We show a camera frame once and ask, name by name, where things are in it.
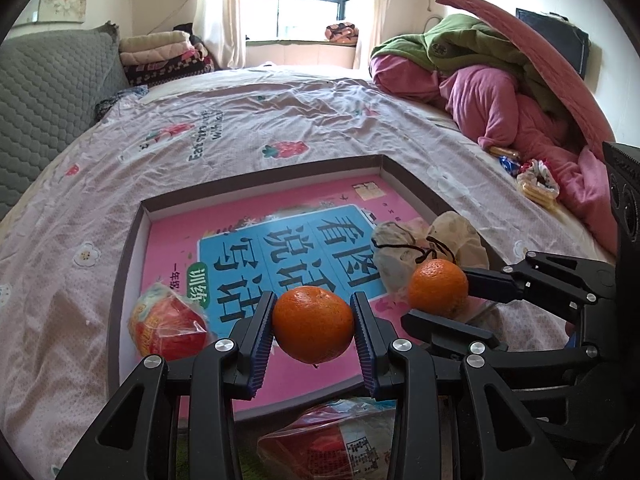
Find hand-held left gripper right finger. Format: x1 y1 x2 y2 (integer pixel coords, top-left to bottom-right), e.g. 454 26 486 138
350 291 576 480

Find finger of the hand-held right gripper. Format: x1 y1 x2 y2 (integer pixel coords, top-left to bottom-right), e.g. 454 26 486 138
400 309 601 391
462 250 616 321

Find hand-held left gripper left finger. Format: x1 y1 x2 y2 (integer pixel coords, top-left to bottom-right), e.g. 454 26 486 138
55 292 278 480

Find orange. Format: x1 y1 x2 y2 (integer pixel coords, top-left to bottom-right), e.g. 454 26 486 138
407 258 470 320
271 285 356 365

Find beige drawstring pouch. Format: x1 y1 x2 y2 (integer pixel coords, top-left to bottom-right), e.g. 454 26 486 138
372 211 490 301

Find round red snack packet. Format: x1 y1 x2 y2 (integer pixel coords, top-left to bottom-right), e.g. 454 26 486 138
127 282 211 361

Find long red snack packet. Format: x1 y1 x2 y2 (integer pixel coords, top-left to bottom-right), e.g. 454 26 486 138
256 397 401 480

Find shallow grey cardboard box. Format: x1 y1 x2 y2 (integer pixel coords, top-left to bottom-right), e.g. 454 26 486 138
106 155 506 413

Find clear bag of biscuits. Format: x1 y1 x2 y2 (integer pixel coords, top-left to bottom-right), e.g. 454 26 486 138
516 159 561 213

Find pink and blue book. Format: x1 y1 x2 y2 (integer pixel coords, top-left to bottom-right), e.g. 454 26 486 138
142 172 451 421

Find pink quilt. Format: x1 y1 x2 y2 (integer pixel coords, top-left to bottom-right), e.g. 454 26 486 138
370 55 621 256

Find pink quilted mat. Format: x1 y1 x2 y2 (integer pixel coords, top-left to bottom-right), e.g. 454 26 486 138
435 0 618 161

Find black television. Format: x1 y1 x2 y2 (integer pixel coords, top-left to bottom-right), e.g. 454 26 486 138
516 7 590 81

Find green garment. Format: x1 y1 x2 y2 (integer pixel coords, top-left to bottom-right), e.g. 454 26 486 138
371 12 571 116

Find dark checkered folded blanket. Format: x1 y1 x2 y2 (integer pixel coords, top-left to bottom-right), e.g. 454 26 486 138
124 57 213 86

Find patterned cushion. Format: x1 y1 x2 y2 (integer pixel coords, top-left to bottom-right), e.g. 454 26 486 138
325 23 360 43

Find pink folded blanket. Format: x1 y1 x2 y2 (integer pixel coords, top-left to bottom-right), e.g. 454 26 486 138
122 45 206 66

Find cream curtain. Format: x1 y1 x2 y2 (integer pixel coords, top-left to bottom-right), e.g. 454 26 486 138
352 0 396 68
192 0 248 70

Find cream folded blanket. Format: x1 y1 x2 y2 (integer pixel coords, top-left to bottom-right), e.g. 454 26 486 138
120 30 193 53

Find grey quilted headboard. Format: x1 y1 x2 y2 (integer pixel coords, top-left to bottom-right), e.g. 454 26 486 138
0 22 131 221

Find window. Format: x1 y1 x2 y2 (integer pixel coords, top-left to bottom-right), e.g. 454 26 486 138
245 0 358 43

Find floral wall painting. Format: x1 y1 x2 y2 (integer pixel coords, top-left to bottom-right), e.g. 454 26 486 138
27 0 91 23

